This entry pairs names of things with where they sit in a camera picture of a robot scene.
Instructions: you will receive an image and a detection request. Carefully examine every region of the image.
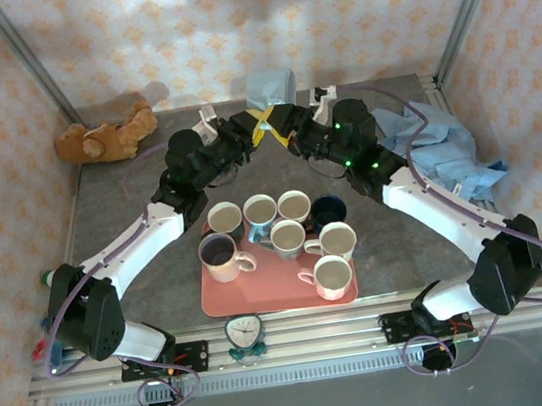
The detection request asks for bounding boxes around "wide pale blue mug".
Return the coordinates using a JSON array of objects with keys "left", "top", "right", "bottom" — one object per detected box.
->
[{"left": 240, "top": 64, "right": 300, "bottom": 112}]

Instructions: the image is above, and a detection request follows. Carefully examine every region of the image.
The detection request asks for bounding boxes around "dark green faceted mug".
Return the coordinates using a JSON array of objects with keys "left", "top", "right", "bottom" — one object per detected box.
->
[{"left": 198, "top": 198, "right": 248, "bottom": 247}]

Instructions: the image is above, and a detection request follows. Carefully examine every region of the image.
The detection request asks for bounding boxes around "plain pink mug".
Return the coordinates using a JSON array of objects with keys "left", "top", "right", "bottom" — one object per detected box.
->
[{"left": 274, "top": 188, "right": 314, "bottom": 226}]

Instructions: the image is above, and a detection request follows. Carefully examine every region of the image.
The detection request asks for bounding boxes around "light blue mug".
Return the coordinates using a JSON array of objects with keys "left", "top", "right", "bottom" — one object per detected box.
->
[{"left": 240, "top": 190, "right": 285, "bottom": 245}]

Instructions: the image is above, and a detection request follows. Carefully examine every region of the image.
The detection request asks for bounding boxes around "navy blue mug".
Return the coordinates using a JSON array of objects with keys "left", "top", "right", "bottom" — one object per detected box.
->
[{"left": 300, "top": 193, "right": 352, "bottom": 237}]

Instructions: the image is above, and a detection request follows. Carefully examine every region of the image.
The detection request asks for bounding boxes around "pearlescent mug with gold script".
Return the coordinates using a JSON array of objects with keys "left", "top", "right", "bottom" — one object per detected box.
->
[{"left": 194, "top": 228, "right": 260, "bottom": 287}]

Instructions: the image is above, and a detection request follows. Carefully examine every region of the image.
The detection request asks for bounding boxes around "grey mug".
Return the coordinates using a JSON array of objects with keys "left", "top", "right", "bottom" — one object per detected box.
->
[{"left": 255, "top": 217, "right": 310, "bottom": 266}]

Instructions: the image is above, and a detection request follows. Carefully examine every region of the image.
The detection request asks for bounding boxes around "white printed mug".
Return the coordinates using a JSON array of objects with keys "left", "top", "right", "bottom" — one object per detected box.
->
[{"left": 300, "top": 219, "right": 361, "bottom": 268}]

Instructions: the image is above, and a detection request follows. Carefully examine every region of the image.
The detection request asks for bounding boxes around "pink faceted mug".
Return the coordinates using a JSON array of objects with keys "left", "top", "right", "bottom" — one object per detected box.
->
[{"left": 294, "top": 251, "right": 357, "bottom": 307}]

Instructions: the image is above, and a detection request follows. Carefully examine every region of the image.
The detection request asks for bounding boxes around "brown teddy bear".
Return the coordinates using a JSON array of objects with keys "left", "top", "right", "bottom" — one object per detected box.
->
[{"left": 49, "top": 97, "right": 163, "bottom": 171}]

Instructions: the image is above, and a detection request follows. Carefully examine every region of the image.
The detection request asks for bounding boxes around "light blue shirt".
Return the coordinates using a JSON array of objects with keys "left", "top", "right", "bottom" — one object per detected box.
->
[{"left": 368, "top": 85, "right": 514, "bottom": 221}]

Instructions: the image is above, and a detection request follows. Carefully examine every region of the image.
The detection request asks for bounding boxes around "pink plastic tray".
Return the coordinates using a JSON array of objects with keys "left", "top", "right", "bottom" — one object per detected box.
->
[{"left": 189, "top": 200, "right": 362, "bottom": 324}]

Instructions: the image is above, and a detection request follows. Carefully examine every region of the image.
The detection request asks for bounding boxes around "teal triangular alarm clock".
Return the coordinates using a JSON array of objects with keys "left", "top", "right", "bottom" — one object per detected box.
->
[{"left": 221, "top": 311, "right": 269, "bottom": 362}]

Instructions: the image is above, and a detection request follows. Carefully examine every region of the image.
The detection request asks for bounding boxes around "small red object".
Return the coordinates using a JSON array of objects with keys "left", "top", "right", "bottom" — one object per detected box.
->
[{"left": 27, "top": 335, "right": 52, "bottom": 363}]

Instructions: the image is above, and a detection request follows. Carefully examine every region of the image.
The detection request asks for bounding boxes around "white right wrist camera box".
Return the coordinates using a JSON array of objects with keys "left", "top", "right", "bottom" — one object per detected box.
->
[{"left": 307, "top": 83, "right": 343, "bottom": 127}]

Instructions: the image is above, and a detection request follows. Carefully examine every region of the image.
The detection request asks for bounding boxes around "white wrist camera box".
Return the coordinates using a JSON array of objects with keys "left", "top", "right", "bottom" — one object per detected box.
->
[
  {"left": 189, "top": 102, "right": 223, "bottom": 147},
  {"left": 307, "top": 83, "right": 343, "bottom": 127}
]

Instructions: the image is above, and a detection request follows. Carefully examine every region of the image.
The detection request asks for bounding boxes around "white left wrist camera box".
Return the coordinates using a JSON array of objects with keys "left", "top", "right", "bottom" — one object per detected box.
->
[{"left": 189, "top": 102, "right": 223, "bottom": 147}]

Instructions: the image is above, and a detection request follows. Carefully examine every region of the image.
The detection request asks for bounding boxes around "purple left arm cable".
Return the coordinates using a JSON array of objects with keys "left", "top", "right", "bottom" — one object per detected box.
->
[{"left": 16, "top": 141, "right": 198, "bottom": 381}]

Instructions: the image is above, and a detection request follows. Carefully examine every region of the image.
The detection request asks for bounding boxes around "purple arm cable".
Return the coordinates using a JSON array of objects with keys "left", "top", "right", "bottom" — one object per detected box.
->
[
  {"left": 16, "top": 141, "right": 198, "bottom": 381},
  {"left": 329, "top": 57, "right": 542, "bottom": 331}
]

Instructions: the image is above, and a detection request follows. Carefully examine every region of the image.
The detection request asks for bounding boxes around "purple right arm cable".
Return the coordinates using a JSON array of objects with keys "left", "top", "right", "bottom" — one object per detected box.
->
[{"left": 329, "top": 57, "right": 542, "bottom": 331}]

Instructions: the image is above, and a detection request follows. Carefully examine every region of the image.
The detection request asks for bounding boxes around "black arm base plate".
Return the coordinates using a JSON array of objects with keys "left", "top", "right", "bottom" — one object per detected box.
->
[
  {"left": 378, "top": 300, "right": 477, "bottom": 350},
  {"left": 117, "top": 337, "right": 213, "bottom": 385}
]

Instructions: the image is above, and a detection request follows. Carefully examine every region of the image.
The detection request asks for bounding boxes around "aluminium frame rail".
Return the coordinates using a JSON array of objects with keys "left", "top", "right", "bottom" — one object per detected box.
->
[{"left": 20, "top": 270, "right": 542, "bottom": 405}]

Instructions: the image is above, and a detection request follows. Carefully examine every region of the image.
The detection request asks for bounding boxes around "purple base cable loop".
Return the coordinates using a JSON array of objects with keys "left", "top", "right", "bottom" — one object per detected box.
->
[
  {"left": 400, "top": 330, "right": 461, "bottom": 380},
  {"left": 132, "top": 362, "right": 206, "bottom": 406}
]

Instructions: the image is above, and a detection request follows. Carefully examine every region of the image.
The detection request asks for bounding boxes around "grey slotted cable duct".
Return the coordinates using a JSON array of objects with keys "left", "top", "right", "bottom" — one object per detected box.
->
[{"left": 50, "top": 347, "right": 426, "bottom": 406}]

